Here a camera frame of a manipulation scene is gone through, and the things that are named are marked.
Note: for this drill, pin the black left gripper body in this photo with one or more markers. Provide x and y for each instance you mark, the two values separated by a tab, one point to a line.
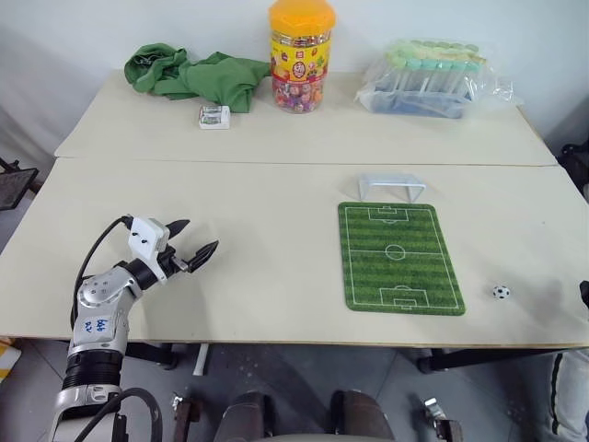
168	260

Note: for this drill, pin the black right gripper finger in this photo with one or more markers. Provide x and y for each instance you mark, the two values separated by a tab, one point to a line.
585	294

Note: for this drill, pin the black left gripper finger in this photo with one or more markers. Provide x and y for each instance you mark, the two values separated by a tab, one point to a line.
202	255
177	227

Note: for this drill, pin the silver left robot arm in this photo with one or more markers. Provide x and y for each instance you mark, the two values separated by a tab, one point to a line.
99	322

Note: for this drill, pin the small soccer ball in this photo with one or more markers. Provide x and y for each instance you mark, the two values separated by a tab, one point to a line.
501	293

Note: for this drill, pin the green soccer field mat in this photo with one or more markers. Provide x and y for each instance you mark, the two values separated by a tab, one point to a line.
400	258

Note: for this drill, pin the small white goal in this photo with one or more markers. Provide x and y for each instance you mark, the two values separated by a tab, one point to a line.
391	179

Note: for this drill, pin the grey cushion with black stripe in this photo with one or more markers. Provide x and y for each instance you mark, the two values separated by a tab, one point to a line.
570	396

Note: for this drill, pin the white table leg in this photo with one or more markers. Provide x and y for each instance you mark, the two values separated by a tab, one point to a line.
201	359

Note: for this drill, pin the small white battery box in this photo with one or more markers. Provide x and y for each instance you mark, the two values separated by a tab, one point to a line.
214	117

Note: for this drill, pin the green crumpled cloth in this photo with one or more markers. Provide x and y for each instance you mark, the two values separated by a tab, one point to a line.
207	78

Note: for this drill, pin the black mesh stand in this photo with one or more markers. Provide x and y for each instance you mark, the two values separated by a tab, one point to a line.
16	186

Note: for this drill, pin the dark rounded shape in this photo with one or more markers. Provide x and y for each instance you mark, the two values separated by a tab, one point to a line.
361	416
248	416

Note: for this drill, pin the yellow white bag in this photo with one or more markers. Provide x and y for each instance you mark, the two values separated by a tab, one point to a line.
8	361

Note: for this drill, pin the candy jar with orange lid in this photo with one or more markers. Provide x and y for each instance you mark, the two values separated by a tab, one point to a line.
301	60

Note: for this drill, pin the clear plastic bag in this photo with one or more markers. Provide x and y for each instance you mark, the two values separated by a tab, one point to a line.
428	92

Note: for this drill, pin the blue tube rack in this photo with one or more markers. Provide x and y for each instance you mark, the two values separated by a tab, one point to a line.
414	103

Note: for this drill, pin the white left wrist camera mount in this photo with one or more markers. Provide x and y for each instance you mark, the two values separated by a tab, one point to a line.
145	237

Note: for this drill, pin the black table leg frame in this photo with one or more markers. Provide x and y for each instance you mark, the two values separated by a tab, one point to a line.
483	358
152	354

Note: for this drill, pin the black metal frame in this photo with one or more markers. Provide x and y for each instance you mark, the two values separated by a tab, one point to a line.
575	161

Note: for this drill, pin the metal bracket on brown block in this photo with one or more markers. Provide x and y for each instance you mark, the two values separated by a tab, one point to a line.
186	416
442	421

